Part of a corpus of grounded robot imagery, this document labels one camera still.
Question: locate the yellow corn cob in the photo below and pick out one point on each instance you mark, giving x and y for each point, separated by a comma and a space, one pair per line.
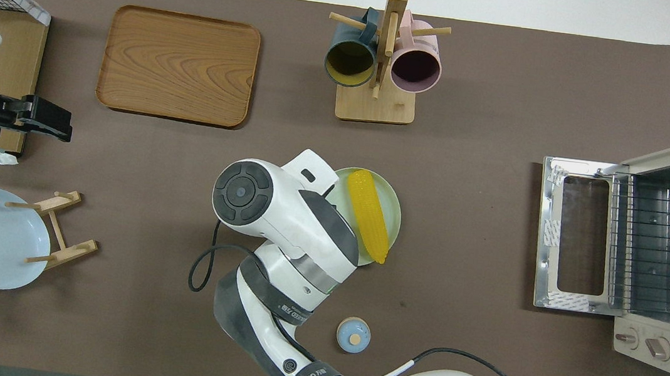
367, 214

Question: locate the pale green plate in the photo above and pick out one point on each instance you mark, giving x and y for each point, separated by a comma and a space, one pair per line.
390, 204

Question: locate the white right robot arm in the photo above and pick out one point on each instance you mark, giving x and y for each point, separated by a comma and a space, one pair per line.
299, 228

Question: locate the brown table mat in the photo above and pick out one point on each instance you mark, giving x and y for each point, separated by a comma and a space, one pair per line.
151, 192

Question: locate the wooden plate rack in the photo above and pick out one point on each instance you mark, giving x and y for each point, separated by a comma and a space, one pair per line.
60, 248

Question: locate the wooden serving tray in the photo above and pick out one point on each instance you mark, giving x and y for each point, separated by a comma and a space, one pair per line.
178, 66

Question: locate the dark teal mug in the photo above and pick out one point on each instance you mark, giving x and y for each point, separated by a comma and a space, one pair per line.
349, 63

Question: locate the wooden mug rack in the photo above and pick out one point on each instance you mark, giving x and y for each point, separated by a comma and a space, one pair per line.
375, 107

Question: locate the pink mug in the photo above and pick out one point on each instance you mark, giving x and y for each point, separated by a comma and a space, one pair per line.
415, 68

